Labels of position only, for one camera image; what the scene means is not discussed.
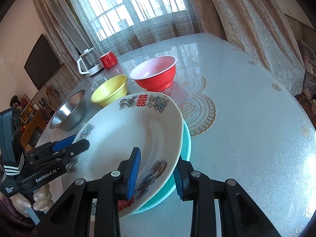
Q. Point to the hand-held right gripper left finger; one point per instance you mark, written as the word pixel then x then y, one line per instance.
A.
pixel 133 170

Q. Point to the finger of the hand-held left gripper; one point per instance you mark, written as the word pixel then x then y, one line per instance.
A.
pixel 79 147
pixel 64 144

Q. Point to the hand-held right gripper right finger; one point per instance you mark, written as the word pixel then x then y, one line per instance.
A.
pixel 178 180

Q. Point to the stainless steel bowl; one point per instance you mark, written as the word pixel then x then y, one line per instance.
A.
pixel 66 113

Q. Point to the large white dragon-print plate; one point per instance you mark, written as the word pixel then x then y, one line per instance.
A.
pixel 111 133

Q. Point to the teal plate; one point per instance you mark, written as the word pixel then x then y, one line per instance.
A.
pixel 186 143

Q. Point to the yellow plastic bowl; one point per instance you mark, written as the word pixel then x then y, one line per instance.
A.
pixel 108 91

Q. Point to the red plastic bowl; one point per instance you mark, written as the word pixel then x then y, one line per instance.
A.
pixel 155 81

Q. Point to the person's left hand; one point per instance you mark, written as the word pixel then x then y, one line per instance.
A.
pixel 40 197

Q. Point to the wooden cabinet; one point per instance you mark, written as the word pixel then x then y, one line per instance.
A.
pixel 32 126

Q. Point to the white glass electric kettle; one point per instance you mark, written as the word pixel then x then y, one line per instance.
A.
pixel 91 64

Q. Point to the red mug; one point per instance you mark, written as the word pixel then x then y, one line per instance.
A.
pixel 109 60

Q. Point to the beige velvet curtain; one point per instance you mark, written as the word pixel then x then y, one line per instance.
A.
pixel 259 42
pixel 56 24

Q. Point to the white sheer curtain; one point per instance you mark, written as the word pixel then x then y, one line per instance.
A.
pixel 148 42

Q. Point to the barred window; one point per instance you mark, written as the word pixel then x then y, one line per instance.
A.
pixel 111 5

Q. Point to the wooden frame leaning on wall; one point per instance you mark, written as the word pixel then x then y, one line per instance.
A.
pixel 52 96

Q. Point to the black wall television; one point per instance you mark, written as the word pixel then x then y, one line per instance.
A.
pixel 42 61

